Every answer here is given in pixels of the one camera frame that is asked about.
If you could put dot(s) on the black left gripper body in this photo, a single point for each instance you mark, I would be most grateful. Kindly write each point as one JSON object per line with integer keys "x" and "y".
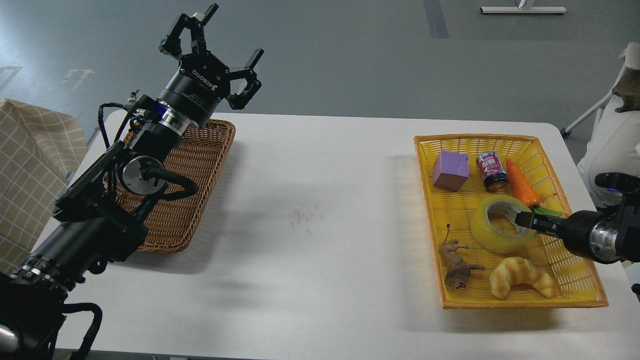
{"x": 196, "y": 89}

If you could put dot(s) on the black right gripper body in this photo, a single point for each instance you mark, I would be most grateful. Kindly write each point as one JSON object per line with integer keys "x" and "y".
{"x": 575, "y": 232}

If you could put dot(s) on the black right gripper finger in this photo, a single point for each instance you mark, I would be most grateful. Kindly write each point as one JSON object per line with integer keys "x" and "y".
{"x": 541, "y": 223}

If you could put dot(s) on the yellow tape roll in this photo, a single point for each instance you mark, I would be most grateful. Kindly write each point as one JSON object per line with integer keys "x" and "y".
{"x": 493, "y": 238}

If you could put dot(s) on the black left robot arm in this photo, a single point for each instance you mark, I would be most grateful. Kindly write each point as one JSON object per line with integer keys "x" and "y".
{"x": 102, "y": 215}

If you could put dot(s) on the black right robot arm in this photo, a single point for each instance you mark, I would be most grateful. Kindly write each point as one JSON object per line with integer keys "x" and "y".
{"x": 604, "y": 237}

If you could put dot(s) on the orange toy carrot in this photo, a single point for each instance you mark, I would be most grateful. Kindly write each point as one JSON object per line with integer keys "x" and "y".
{"x": 524, "y": 191}

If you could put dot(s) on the toy croissant bread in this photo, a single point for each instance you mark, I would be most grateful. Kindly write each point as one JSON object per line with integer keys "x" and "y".
{"x": 516, "y": 270}

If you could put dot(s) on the small soda can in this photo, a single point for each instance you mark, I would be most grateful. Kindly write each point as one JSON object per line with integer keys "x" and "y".
{"x": 494, "y": 176}

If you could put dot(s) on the white chair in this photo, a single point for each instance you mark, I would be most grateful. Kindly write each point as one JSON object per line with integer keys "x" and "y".
{"x": 614, "y": 141}

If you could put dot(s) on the brown toy animal figure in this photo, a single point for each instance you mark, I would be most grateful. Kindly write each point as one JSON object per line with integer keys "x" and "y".
{"x": 458, "y": 270}

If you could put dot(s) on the yellow plastic basket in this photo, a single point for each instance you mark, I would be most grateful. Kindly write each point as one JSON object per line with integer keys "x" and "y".
{"x": 577, "y": 279}

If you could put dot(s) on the purple foam cube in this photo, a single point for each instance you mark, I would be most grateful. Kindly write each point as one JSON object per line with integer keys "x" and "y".
{"x": 451, "y": 170}

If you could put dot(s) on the brown wicker basket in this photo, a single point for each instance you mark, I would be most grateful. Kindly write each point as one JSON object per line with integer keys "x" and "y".
{"x": 198, "y": 160}

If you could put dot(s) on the beige checkered cloth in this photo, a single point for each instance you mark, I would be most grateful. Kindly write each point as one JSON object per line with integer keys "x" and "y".
{"x": 39, "y": 148}

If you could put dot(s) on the white stand base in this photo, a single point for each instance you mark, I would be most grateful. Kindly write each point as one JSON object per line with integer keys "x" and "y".
{"x": 523, "y": 7}

